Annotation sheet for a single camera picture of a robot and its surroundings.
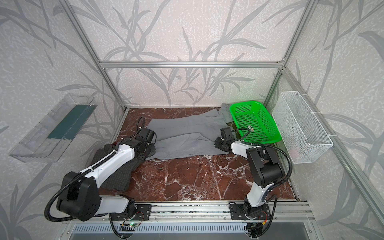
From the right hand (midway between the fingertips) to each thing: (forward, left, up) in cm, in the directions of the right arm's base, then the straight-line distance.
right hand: (216, 139), depth 99 cm
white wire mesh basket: (-20, -33, +33) cm, 50 cm away
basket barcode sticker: (+11, -26, -3) cm, 28 cm away
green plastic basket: (+24, -31, -2) cm, 39 cm away
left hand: (-10, +39, +7) cm, 41 cm away
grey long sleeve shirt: (+1, +18, +3) cm, 19 cm away
